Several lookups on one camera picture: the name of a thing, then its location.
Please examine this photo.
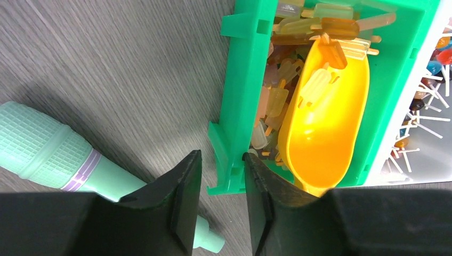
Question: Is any mint green pen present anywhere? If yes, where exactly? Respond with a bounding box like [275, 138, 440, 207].
[1, 101, 225, 255]

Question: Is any green bin with candies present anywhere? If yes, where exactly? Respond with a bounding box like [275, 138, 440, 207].
[207, 1, 440, 196]

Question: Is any orange plastic scoop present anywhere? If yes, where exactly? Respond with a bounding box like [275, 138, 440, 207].
[278, 41, 370, 196]

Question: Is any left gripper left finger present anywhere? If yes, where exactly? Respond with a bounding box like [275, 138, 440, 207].
[118, 150, 202, 255]

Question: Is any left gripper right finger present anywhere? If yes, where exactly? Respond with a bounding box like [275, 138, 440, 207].
[243, 153, 328, 255]

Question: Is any white bin with wrapped candies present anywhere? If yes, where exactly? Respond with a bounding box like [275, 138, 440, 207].
[364, 1, 451, 186]

